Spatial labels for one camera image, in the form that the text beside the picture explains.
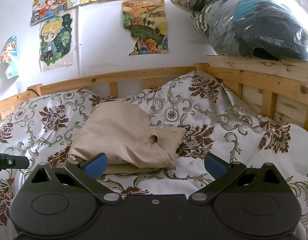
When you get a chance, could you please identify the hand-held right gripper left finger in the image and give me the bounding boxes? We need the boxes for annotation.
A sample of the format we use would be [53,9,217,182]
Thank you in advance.
[26,153,122,204]

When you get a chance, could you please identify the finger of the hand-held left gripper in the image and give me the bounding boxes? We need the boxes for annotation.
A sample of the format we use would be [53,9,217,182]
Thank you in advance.
[1,156,30,170]

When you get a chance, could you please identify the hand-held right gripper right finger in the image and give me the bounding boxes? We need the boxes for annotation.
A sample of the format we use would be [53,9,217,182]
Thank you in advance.
[188,152,286,204]

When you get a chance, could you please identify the beige hooded jacket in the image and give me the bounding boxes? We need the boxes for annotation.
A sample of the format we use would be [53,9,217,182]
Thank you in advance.
[68,102,186,175]

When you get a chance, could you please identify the plastic bag of clothes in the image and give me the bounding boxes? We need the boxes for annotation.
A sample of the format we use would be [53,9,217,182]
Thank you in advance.
[170,0,308,62]

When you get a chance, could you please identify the floral duvet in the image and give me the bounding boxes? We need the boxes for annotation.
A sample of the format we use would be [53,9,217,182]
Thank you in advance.
[0,70,308,240]

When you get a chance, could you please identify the black cable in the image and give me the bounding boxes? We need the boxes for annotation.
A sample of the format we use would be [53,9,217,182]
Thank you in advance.
[26,87,42,97]

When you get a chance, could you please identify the wooden bed frame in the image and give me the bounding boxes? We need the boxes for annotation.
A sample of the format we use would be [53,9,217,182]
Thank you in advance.
[0,55,308,135]

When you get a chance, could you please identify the small torn cartoon wall poster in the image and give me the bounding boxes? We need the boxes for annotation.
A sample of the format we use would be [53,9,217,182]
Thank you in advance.
[0,35,19,79]

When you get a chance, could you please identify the white wall pipe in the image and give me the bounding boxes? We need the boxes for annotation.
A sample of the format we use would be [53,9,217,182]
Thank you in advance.
[76,6,83,77]

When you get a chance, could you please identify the blond cartoon figure wall poster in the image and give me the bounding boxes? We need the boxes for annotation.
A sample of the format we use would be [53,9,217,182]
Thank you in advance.
[39,10,74,72]

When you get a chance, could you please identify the landscape wall poster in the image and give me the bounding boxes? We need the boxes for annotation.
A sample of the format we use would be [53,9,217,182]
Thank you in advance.
[122,0,169,55]

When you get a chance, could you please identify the cartoon girl wall poster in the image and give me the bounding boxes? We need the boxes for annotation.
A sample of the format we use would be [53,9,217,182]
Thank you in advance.
[31,0,69,25]

